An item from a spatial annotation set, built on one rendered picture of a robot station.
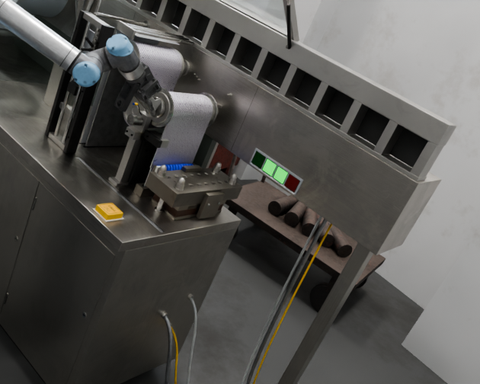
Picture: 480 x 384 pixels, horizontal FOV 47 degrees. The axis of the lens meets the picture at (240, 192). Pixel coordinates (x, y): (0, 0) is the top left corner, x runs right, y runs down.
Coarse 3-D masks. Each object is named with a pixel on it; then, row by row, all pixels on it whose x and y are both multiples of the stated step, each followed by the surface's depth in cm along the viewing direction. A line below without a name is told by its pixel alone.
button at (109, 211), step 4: (100, 204) 195; (104, 204) 197; (108, 204) 198; (112, 204) 199; (96, 208) 195; (100, 208) 194; (104, 208) 194; (108, 208) 195; (112, 208) 197; (116, 208) 198; (100, 212) 194; (104, 212) 192; (108, 212) 193; (112, 212) 194; (116, 212) 195; (120, 212) 197; (104, 216) 193; (108, 216) 192; (112, 216) 193; (116, 216) 195; (120, 216) 197
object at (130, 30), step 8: (120, 24) 215; (128, 24) 218; (128, 32) 213; (136, 32) 214; (144, 32) 217; (152, 32) 224; (160, 32) 232; (160, 40) 224; (168, 40) 231; (176, 40) 231; (184, 40) 235
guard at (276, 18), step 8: (232, 0) 228; (240, 0) 224; (248, 0) 219; (256, 0) 215; (264, 0) 211; (272, 0) 207; (280, 0) 203; (248, 8) 224; (256, 8) 220; (264, 8) 215; (272, 8) 211; (280, 8) 207; (264, 16) 219; (272, 16) 215; (280, 16) 211; (272, 24) 220; (280, 24) 215
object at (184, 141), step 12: (168, 132) 212; (180, 132) 217; (192, 132) 222; (204, 132) 228; (168, 144) 216; (180, 144) 221; (192, 144) 227; (156, 156) 214; (168, 156) 220; (180, 156) 225; (192, 156) 231
